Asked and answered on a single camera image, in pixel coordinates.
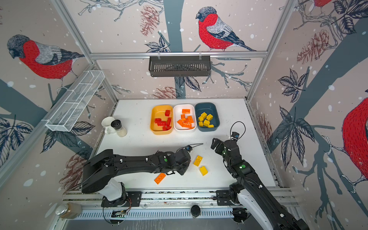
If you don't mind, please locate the small yellow lego brick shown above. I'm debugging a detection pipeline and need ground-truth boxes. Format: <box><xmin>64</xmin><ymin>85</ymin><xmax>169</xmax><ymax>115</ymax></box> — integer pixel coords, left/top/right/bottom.
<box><xmin>203</xmin><ymin>120</ymin><xmax>210</xmax><ymax>127</ymax></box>

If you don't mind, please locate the teal plastic container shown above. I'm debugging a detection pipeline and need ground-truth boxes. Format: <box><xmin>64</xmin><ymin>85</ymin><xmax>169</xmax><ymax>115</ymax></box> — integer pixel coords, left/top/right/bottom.
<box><xmin>195</xmin><ymin>103</ymin><xmax>220</xmax><ymax>132</ymax></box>

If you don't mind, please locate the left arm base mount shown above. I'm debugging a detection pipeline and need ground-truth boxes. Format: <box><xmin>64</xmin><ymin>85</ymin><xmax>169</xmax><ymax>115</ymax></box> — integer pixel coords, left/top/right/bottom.
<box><xmin>101</xmin><ymin>191</ymin><xmax>142</xmax><ymax>208</ymax></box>

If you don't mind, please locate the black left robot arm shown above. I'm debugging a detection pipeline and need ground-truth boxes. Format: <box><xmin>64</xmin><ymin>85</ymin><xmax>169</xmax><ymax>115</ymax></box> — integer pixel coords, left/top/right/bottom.
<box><xmin>81</xmin><ymin>145</ymin><xmax>193</xmax><ymax>201</ymax></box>

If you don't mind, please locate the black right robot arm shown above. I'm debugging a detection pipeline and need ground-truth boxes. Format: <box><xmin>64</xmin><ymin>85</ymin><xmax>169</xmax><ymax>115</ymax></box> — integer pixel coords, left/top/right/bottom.
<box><xmin>211</xmin><ymin>138</ymin><xmax>309</xmax><ymax>230</ymax></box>

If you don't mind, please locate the white wire wall basket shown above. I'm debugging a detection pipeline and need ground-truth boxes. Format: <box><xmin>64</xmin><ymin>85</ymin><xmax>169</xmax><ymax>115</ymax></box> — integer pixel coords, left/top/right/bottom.
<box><xmin>46</xmin><ymin>70</ymin><xmax>105</xmax><ymax>132</ymax></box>

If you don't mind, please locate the black round knob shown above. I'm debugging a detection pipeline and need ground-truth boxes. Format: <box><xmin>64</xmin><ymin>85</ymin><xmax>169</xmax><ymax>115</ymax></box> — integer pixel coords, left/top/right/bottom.
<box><xmin>190</xmin><ymin>205</ymin><xmax>201</xmax><ymax>218</ymax></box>

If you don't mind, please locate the white cup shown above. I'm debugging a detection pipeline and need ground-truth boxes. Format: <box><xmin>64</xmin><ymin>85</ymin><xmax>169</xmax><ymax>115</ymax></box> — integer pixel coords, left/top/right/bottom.
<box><xmin>101</xmin><ymin>117</ymin><xmax>116</xmax><ymax>135</ymax></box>

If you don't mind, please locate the orange lego brick front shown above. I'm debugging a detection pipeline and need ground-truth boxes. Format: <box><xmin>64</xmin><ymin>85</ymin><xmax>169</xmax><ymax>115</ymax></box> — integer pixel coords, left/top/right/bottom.
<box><xmin>154</xmin><ymin>173</ymin><xmax>166</xmax><ymax>185</ymax></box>

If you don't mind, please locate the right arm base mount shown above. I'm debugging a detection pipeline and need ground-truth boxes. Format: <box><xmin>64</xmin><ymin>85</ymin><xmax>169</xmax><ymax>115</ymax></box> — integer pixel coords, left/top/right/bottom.
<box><xmin>213</xmin><ymin>183</ymin><xmax>245</xmax><ymax>207</ymax></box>

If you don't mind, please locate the yellow lego brick large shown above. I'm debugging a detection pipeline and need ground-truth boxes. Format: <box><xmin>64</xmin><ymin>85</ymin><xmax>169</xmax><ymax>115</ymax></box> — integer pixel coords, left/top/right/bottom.
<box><xmin>193</xmin><ymin>155</ymin><xmax>203</xmax><ymax>167</ymax></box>

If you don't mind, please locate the yellow plastic container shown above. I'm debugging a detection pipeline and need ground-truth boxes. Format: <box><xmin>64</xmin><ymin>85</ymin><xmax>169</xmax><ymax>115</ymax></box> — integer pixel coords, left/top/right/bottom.
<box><xmin>150</xmin><ymin>105</ymin><xmax>173</xmax><ymax>135</ymax></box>

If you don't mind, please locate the white plastic container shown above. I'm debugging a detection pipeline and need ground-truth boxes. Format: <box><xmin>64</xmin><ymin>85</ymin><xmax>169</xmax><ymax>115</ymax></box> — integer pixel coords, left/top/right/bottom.
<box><xmin>173</xmin><ymin>104</ymin><xmax>197</xmax><ymax>132</ymax></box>

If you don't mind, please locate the black wire wall basket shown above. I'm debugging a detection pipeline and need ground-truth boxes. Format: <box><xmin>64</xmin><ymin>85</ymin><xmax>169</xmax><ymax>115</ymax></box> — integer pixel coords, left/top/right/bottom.
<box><xmin>149</xmin><ymin>56</ymin><xmax>211</xmax><ymax>77</ymax></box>

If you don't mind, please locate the black lidded shaker jar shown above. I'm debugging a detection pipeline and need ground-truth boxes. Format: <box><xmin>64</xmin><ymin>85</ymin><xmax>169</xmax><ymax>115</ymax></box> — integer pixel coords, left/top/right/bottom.
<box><xmin>111</xmin><ymin>119</ymin><xmax>127</xmax><ymax>137</ymax></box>

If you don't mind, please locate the yellow lego brick front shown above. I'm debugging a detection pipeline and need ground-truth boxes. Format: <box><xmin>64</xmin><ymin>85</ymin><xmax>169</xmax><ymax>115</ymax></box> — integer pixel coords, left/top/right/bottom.
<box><xmin>199</xmin><ymin>166</ymin><xmax>208</xmax><ymax>176</ymax></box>

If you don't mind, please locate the glass jar front left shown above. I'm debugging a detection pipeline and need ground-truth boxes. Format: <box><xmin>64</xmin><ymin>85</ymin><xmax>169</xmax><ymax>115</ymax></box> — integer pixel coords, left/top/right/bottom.
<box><xmin>55</xmin><ymin>202</ymin><xmax>82</xmax><ymax>219</ymax></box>

